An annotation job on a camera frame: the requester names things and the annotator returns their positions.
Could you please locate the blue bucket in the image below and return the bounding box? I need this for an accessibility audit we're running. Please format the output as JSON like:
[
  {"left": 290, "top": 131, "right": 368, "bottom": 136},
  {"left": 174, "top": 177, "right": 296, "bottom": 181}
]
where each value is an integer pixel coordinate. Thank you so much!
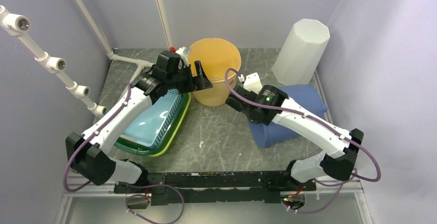
[{"left": 247, "top": 84, "right": 329, "bottom": 149}]

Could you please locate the white PVC pipe frame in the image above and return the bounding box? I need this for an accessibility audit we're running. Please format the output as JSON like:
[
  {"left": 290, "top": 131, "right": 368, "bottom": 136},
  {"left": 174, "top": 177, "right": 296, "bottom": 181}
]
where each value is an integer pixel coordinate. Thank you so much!
[{"left": 1, "top": 0, "right": 167, "bottom": 116}]

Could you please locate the lime green basket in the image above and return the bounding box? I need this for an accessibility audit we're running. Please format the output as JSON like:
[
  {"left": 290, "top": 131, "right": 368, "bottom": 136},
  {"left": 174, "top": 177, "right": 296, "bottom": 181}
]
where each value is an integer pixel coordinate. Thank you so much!
[{"left": 148, "top": 94, "right": 191, "bottom": 157}]

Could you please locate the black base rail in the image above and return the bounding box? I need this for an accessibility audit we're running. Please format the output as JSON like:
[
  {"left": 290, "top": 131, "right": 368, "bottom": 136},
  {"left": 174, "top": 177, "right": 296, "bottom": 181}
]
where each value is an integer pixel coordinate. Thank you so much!
[{"left": 112, "top": 169, "right": 316, "bottom": 206}]

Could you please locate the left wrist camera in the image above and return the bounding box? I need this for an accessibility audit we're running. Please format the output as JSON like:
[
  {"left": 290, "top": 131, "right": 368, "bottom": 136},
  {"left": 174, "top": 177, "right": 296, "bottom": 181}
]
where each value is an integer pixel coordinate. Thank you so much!
[{"left": 170, "top": 46, "right": 191, "bottom": 66}]

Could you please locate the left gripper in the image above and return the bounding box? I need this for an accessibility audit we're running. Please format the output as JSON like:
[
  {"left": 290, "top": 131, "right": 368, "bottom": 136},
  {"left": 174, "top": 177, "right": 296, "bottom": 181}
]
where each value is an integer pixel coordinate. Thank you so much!
[{"left": 166, "top": 61, "right": 212, "bottom": 95}]

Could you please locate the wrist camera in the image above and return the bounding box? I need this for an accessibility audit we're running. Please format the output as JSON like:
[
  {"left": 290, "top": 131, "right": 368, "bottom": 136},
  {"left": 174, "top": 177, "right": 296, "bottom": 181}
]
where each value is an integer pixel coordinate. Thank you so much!
[
  {"left": 238, "top": 72, "right": 263, "bottom": 94},
  {"left": 170, "top": 46, "right": 191, "bottom": 66}
]

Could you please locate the dark green basket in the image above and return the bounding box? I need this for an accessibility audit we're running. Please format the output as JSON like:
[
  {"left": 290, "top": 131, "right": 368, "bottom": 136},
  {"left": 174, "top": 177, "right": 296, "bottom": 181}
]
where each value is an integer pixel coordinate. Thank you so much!
[{"left": 114, "top": 76, "right": 190, "bottom": 155}]

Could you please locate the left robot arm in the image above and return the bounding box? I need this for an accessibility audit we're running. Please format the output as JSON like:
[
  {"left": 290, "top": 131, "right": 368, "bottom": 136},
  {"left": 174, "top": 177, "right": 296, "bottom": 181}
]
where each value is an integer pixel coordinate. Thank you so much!
[{"left": 63, "top": 50, "right": 212, "bottom": 193}]

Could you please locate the white octagonal bin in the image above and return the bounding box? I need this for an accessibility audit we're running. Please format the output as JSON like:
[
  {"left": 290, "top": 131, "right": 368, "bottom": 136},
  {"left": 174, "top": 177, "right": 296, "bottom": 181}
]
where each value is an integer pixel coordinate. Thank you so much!
[{"left": 272, "top": 19, "right": 330, "bottom": 85}]

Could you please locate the cream cartoon bucket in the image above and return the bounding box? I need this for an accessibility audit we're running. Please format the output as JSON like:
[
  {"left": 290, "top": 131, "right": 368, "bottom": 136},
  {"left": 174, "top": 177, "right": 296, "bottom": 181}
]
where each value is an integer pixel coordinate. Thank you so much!
[{"left": 188, "top": 38, "right": 242, "bottom": 107}]

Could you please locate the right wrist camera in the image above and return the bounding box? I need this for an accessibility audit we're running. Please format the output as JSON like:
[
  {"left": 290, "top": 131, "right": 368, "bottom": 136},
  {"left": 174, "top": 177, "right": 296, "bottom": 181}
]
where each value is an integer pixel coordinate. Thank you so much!
[{"left": 238, "top": 72, "right": 263, "bottom": 94}]

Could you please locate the light blue perforated basket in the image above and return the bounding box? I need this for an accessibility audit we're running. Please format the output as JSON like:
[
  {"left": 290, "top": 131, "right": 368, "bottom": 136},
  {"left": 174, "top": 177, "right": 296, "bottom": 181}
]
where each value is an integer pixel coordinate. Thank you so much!
[{"left": 122, "top": 90, "right": 182, "bottom": 148}]

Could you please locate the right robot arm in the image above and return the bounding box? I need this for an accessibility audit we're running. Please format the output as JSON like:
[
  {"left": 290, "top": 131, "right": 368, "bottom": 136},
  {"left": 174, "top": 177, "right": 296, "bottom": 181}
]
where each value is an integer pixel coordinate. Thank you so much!
[{"left": 225, "top": 85, "right": 363, "bottom": 191}]

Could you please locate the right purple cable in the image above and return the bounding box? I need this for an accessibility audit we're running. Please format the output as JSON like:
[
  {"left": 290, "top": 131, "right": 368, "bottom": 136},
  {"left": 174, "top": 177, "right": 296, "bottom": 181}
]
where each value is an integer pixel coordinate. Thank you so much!
[{"left": 224, "top": 67, "right": 382, "bottom": 215}]

